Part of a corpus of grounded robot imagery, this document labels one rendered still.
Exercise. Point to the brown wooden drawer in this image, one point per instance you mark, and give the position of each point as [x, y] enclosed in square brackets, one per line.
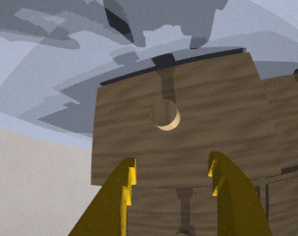
[282, 99]
[217, 104]
[282, 207]
[172, 215]

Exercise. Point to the brown wooden chest of drawers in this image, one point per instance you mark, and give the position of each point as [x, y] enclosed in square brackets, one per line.
[261, 183]

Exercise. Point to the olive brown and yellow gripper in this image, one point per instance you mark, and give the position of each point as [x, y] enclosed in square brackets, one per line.
[239, 210]

